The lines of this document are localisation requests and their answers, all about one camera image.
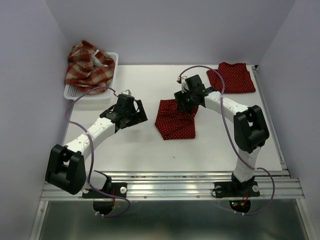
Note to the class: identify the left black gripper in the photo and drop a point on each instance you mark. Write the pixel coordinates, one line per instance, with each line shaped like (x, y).
(139, 117)

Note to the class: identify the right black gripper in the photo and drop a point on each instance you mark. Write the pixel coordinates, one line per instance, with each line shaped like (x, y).
(179, 97)

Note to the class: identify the red polka dot skirt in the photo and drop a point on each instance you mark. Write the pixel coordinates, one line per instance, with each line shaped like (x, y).
(173, 124)
(237, 78)

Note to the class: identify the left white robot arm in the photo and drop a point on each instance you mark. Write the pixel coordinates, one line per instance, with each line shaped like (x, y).
(66, 165)

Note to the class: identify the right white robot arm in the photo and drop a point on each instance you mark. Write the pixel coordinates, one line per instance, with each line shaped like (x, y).
(250, 132)

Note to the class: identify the red beige plaid skirt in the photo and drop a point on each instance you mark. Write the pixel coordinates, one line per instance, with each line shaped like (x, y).
(89, 69)

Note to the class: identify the white plastic basket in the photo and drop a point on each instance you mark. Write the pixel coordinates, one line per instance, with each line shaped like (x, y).
(72, 93)

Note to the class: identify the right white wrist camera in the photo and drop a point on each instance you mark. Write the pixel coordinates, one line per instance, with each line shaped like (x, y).
(182, 81)

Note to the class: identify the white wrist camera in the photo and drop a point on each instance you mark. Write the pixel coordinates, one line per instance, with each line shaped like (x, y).
(182, 81)
(127, 92)

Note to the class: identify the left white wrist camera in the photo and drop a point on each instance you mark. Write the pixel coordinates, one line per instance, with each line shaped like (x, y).
(127, 92)

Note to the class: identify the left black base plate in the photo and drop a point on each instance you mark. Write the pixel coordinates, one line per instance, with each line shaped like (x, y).
(118, 189)

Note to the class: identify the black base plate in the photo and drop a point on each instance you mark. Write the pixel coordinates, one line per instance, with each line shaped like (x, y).
(118, 189)
(228, 189)

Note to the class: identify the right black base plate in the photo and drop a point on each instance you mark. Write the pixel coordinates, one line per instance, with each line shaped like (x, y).
(228, 189)

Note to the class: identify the aluminium rail frame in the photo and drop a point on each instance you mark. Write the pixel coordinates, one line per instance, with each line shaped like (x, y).
(169, 182)

